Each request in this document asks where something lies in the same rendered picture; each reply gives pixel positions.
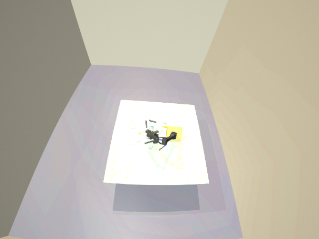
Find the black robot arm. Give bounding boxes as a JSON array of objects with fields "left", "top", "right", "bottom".
[{"left": 145, "top": 129, "right": 177, "bottom": 145}]

